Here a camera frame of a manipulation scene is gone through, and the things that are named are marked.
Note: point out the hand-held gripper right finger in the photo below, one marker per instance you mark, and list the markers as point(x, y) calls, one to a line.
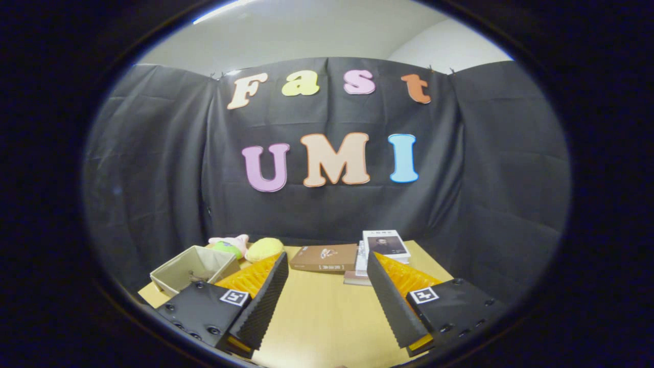
point(391, 301)

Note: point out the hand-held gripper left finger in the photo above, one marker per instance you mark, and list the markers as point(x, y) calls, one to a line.
point(263, 306)

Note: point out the beige fabric storage box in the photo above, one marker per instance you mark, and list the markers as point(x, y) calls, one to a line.
point(168, 278)

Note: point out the pale pink book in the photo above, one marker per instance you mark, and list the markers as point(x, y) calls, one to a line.
point(355, 278)

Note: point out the white portrait cover book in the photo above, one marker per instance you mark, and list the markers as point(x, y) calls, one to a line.
point(386, 245)

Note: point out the yellow plush bun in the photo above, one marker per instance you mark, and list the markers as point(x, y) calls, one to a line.
point(264, 249)

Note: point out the pink and green plush toy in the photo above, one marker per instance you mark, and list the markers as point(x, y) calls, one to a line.
point(230, 245)

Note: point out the brown book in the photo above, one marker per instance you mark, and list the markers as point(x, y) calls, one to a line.
point(324, 257)

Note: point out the black backdrop cloth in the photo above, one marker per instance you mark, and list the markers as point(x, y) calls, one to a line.
point(163, 168)

